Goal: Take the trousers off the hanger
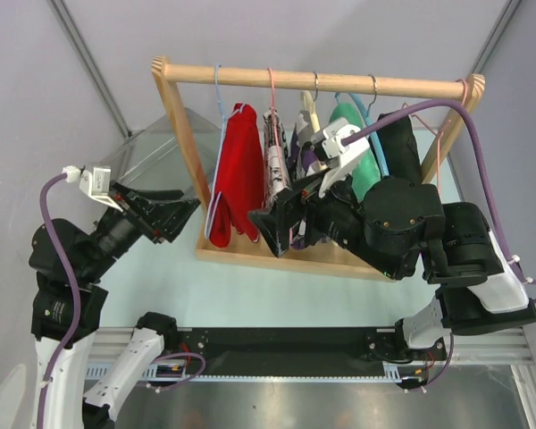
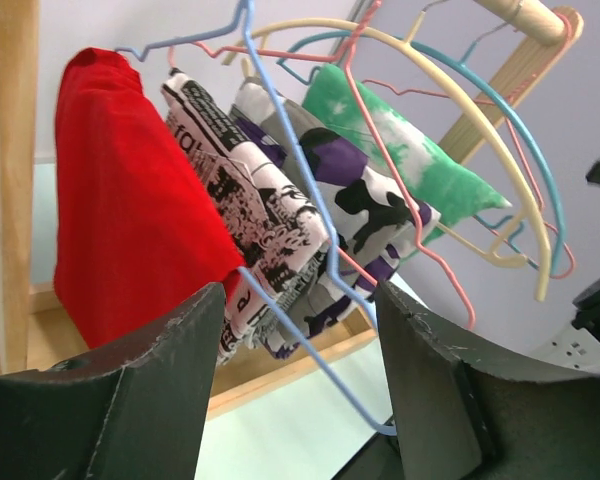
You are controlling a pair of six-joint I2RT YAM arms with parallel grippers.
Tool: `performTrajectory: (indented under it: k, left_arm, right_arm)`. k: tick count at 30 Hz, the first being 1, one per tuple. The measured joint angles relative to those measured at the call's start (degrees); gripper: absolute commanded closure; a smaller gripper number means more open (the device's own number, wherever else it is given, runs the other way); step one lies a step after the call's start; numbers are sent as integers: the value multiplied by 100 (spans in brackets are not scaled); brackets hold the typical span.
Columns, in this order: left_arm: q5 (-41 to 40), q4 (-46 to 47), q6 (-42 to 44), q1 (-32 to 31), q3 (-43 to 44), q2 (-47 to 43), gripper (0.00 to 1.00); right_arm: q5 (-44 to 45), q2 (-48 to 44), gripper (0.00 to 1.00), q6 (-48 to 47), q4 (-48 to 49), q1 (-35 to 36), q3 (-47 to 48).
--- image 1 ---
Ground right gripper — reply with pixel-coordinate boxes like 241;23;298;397
247;154;404;280

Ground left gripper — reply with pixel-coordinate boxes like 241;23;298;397
80;177;202;280

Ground red trousers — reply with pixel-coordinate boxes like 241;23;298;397
208;103;264;248

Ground black white print trousers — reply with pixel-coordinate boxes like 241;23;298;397
264;111;291;208

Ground light blue wire hanger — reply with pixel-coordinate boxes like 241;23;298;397
204;63;242;238

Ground pink wire hanger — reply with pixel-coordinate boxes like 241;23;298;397
410;79;468;192
268;67;289;188

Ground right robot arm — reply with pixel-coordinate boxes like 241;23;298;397
248;174;536;362

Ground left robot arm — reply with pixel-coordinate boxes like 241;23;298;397
29;182;202;428

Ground purple camouflage trousers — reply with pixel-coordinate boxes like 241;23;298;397
289;112;327;251

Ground green tie-dye trousers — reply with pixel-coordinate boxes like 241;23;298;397
329;103;381;201

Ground cream wooden hanger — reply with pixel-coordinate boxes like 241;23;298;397
300;90;321;133

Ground blue plastic hanger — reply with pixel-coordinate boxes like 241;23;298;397
334;92;390;178

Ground clear plastic bin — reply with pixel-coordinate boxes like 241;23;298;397
98;108;221;198

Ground wooden clothes rack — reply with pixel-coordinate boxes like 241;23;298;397
151;56;486;281

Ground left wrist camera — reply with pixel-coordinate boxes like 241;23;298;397
62;165;121;211

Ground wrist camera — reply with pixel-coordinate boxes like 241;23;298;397
310;117;371;198
62;165;121;211

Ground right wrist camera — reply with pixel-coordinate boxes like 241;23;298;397
310;117;371;198

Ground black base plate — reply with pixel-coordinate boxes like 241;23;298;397
177;327;448;378

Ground aluminium rail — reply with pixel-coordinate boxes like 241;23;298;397
86;327;534;381

